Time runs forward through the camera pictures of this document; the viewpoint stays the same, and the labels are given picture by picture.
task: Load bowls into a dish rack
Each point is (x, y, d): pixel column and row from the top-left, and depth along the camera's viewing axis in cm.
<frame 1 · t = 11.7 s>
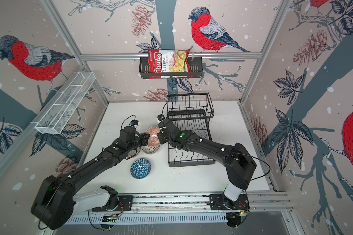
left hand: (151, 132, 84), fingers closed
right hand: (159, 131, 82), fingers closed
black two-tier dish rack: (191, 111, 112), point 4 cm above the table
blue geometric patterned bowl: (140, 168, 87), on the table
white brown patterned bowl: (150, 150, 92), point 4 cm above the table

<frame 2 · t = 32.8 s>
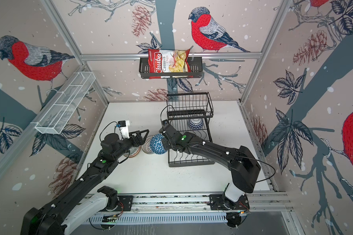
left hand: (146, 129, 76), fingers open
right hand: (165, 139, 82), fingers closed
blue geometric patterned bowl: (156, 144, 85), point 13 cm above the table
the other named things where they were.

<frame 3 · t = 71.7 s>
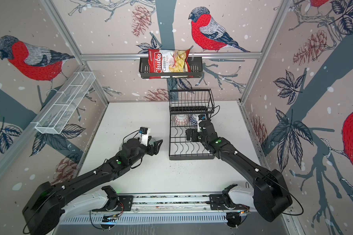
left hand: (158, 136, 79), fingers open
right hand: (191, 130, 85), fingers open
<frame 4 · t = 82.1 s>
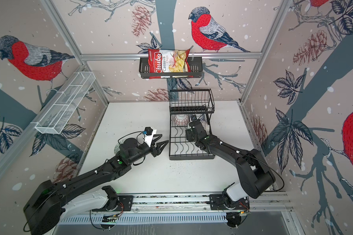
left hand: (166, 136, 73), fingers open
right hand: (191, 129, 91), fingers open
